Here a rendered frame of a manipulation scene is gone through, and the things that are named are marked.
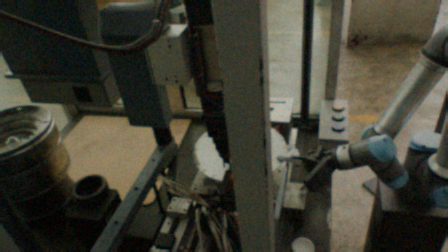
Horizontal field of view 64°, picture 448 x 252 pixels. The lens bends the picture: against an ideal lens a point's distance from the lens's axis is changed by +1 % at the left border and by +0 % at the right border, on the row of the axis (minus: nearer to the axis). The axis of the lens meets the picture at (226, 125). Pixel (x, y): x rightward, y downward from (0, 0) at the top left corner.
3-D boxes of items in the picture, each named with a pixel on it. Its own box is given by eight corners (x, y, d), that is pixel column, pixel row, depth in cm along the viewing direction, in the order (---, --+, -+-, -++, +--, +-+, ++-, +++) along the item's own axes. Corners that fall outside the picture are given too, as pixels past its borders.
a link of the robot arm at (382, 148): (399, 167, 98) (384, 149, 94) (362, 174, 105) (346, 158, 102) (399, 144, 103) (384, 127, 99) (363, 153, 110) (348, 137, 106)
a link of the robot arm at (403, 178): (400, 158, 113) (383, 137, 108) (415, 183, 104) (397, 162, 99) (378, 170, 116) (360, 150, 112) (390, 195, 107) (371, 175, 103)
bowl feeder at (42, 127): (39, 170, 159) (1, 102, 138) (100, 177, 151) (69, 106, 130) (-14, 226, 135) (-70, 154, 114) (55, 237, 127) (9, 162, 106)
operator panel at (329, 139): (319, 126, 164) (321, 98, 155) (344, 127, 161) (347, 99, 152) (316, 167, 142) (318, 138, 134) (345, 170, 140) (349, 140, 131)
